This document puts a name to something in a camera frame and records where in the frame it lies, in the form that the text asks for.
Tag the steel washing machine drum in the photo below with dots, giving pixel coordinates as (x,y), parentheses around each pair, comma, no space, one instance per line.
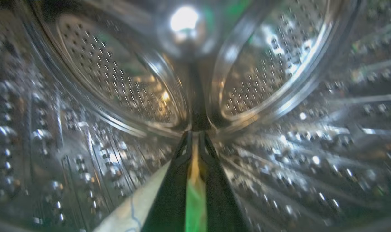
(279,80)

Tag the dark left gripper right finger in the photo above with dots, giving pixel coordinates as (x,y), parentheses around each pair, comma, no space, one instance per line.
(221,203)

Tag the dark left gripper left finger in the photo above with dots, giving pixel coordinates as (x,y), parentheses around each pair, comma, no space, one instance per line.
(169,199)

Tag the cream garment with line print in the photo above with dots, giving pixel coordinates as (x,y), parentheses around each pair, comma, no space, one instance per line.
(131,212)

